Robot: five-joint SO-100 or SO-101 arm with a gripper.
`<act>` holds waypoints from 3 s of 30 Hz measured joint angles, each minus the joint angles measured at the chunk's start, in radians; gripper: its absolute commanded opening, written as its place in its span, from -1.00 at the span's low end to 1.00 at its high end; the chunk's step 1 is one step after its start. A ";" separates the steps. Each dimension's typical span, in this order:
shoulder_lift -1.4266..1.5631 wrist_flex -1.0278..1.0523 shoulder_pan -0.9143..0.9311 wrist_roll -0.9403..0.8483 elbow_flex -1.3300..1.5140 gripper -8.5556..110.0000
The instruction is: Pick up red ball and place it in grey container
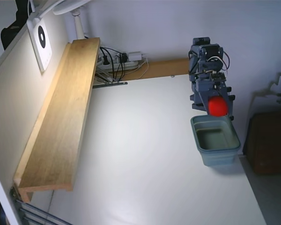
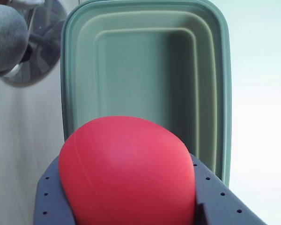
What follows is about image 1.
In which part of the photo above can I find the blue-grey gripper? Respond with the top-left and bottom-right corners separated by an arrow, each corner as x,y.
195,78 -> 231,116

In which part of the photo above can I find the red ball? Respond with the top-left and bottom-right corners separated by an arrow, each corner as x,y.
207,96 -> 229,117

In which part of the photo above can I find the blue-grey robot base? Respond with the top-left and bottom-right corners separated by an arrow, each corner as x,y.
189,93 -> 208,111

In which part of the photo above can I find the grey plastic container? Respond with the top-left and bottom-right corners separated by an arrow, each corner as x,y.
190,114 -> 241,167

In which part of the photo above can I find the black table clamp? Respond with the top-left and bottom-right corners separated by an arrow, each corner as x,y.
224,86 -> 236,121

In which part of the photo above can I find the wooden back board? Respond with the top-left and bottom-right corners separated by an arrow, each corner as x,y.
124,58 -> 190,82

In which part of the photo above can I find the dark wooden cabinet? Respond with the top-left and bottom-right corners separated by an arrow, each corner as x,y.
244,112 -> 281,175

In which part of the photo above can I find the white power strip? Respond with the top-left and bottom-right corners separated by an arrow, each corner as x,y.
97,60 -> 141,71

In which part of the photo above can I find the white power adapter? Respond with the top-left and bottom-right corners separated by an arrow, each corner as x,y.
127,52 -> 143,60

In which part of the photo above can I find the white desk lamp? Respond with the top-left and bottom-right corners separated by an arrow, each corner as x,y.
29,0 -> 92,39

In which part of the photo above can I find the long wooden shelf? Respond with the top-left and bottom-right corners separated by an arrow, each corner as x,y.
13,37 -> 101,203

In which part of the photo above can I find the white device with black circle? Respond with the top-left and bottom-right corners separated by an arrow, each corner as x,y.
27,18 -> 53,72

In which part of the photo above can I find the white desk back panel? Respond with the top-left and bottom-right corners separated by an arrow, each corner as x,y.
0,14 -> 72,225

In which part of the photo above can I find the white thin cable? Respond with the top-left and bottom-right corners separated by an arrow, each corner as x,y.
137,55 -> 150,79

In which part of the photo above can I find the metal shelf bracket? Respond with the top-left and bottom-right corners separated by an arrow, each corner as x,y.
92,72 -> 128,89

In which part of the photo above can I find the black power cable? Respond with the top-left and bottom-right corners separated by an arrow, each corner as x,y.
99,46 -> 127,82

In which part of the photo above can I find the grey metal frame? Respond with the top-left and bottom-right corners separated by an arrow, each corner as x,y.
14,199 -> 71,225

